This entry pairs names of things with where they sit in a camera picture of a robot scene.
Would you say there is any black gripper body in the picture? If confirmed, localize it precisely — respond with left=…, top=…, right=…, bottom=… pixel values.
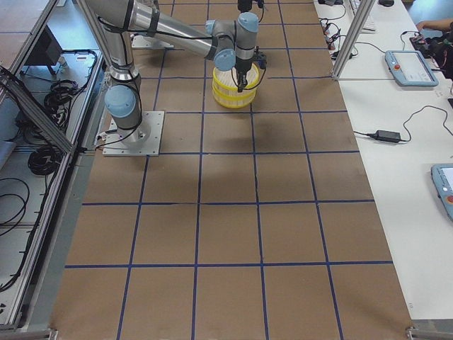
left=235, top=58, right=252, bottom=77

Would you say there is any yellow bamboo steamer layer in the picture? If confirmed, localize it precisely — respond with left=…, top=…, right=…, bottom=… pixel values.
left=212, top=64, right=260, bottom=96
left=212, top=88, right=256, bottom=109

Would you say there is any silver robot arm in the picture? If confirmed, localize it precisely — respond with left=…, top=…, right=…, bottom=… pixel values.
left=237, top=0, right=265, bottom=13
left=87, top=1, right=258, bottom=131

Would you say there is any person forearm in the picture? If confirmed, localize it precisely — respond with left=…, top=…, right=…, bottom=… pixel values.
left=415, top=18, right=452, bottom=32

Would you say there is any black power brick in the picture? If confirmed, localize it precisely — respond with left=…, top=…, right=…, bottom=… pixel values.
left=366, top=130, right=402, bottom=143

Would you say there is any teach pendant with red button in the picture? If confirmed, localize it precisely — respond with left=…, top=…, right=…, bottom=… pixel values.
left=384, top=50, right=439, bottom=87

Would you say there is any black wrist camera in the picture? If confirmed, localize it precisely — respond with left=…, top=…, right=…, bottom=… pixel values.
left=255, top=48, right=267, bottom=70

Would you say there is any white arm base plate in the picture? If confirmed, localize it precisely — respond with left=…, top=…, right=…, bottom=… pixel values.
left=102, top=111, right=164, bottom=157
left=131, top=35, right=175, bottom=50

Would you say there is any right side frame post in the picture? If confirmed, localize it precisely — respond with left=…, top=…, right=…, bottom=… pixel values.
left=331, top=0, right=375, bottom=80

